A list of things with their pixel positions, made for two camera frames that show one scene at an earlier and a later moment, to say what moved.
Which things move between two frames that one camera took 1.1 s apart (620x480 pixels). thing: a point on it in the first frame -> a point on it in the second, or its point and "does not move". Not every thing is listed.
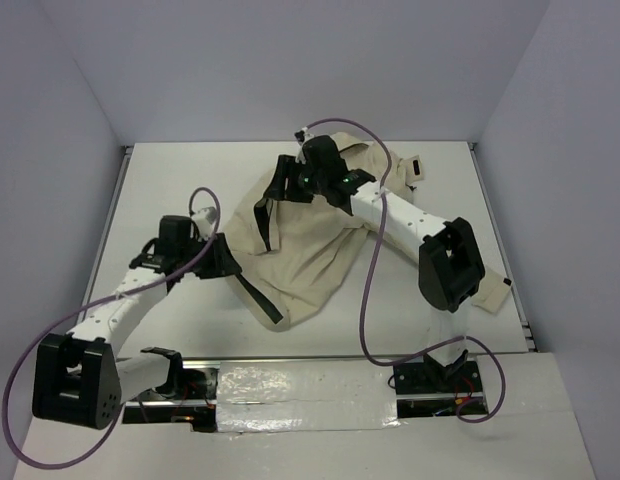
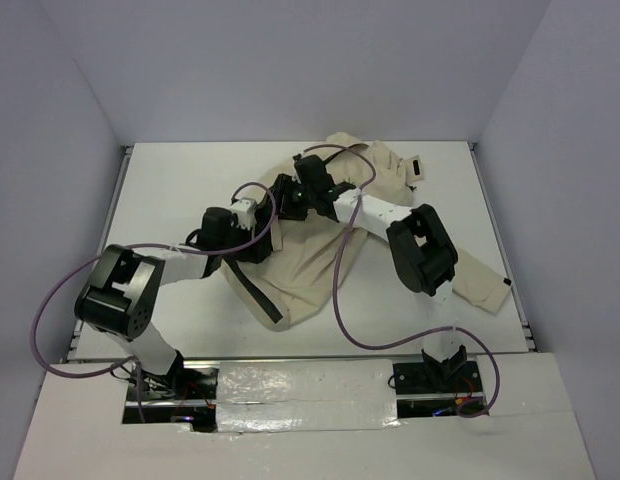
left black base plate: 197,407 does not move
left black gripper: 223,262 -> 255,253
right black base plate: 434,389 does not move
